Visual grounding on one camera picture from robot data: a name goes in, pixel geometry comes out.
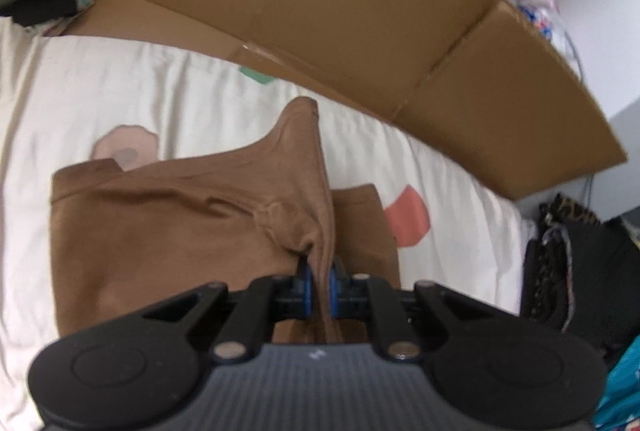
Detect long folded cardboard sheet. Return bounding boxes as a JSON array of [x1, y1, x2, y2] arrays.
[[42, 0, 628, 202]]

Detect black folded clothes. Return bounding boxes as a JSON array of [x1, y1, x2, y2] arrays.
[[520, 216, 640, 367]]

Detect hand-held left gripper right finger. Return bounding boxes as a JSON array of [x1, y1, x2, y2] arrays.
[[327, 256, 506, 362]]

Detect cream bear print blanket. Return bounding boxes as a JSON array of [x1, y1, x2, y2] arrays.
[[0, 18, 538, 431]]

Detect light floral cloth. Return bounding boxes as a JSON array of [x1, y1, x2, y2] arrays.
[[30, 0, 96, 37]]

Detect dark floral patterned cloth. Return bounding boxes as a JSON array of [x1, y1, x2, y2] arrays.
[[522, 211, 576, 337]]

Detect blue cartoon print fabric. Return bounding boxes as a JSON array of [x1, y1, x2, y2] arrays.
[[592, 336, 640, 431]]

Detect brown printed t-shirt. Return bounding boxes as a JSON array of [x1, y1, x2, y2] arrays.
[[49, 96, 401, 347]]

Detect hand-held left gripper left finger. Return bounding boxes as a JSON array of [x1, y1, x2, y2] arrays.
[[140, 256, 316, 364]]

